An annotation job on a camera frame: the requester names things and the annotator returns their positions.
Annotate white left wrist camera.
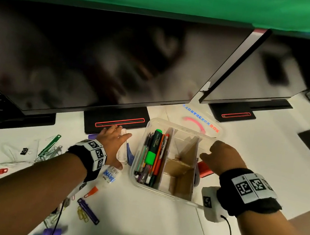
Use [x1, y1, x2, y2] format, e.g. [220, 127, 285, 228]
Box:
[67, 177, 88, 202]

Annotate clear grey fastener strip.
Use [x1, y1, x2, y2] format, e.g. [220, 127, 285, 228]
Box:
[34, 142, 64, 166]

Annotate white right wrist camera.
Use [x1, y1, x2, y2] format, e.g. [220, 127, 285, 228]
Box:
[196, 184, 234, 225]

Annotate person's left hand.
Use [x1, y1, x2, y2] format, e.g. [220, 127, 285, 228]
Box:
[91, 122, 135, 172]

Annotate black wristband with markers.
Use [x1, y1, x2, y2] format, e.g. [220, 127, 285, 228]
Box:
[212, 163, 289, 226]
[62, 135, 110, 185]

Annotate green highlighter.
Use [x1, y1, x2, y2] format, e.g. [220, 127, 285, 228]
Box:
[144, 128, 164, 167]

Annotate black left camera cable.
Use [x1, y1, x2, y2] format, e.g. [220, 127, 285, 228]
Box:
[49, 197, 66, 235]

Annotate pile of pens and markers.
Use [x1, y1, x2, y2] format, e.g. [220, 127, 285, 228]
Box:
[132, 125, 172, 190]

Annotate person's right hand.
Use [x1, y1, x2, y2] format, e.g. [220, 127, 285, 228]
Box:
[196, 137, 243, 179]

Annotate heap of coloured paper clips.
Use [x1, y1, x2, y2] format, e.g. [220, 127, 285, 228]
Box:
[0, 124, 103, 235]

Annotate white glue bottle orange cap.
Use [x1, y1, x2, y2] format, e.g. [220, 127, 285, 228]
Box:
[83, 162, 122, 204]

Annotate green plastic fastener strip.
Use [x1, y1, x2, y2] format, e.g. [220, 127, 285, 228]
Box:
[37, 132, 62, 161]

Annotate brown cardboard dividers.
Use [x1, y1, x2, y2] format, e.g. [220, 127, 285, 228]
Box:
[156, 127, 204, 201]

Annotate clear plastic storage box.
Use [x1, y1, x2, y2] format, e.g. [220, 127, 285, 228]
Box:
[125, 115, 232, 213]

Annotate person's left forearm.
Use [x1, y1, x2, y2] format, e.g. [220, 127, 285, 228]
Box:
[0, 141, 91, 235]

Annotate black left wristband with markers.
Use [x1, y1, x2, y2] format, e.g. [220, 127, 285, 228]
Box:
[62, 135, 110, 185]

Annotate purple plastic fastener strip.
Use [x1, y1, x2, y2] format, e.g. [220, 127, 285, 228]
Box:
[73, 197, 104, 226]

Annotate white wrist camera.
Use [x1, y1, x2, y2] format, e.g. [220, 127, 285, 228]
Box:
[67, 177, 88, 202]
[196, 184, 234, 225]

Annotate small black binder clip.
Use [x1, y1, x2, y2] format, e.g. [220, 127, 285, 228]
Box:
[19, 146, 33, 157]

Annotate black right wristband with markers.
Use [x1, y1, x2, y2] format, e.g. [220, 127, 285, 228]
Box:
[212, 163, 289, 226]

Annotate clear plastic box lid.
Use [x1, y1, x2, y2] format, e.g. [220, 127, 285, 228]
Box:
[162, 100, 231, 141]

